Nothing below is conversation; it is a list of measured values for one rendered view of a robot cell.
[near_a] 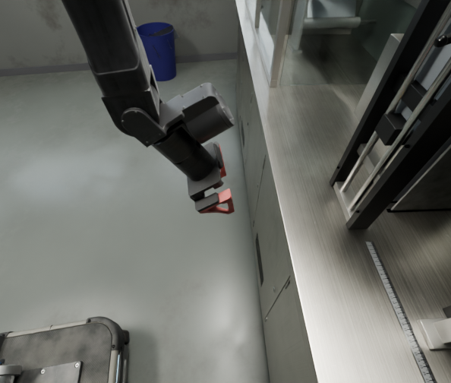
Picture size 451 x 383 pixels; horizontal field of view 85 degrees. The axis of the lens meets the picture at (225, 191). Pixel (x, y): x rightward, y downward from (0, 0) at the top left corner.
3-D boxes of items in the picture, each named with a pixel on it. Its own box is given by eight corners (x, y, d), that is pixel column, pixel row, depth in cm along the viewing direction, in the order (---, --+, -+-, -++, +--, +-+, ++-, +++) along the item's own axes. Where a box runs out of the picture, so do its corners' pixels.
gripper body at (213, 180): (217, 147, 48) (195, 121, 43) (225, 186, 42) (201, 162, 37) (190, 161, 50) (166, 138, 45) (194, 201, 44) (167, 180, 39)
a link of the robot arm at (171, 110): (121, 84, 36) (114, 120, 30) (186, 36, 32) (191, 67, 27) (174, 137, 44) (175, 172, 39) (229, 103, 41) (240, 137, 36)
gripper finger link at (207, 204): (241, 186, 51) (218, 160, 44) (249, 214, 47) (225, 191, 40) (213, 199, 53) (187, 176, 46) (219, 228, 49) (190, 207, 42)
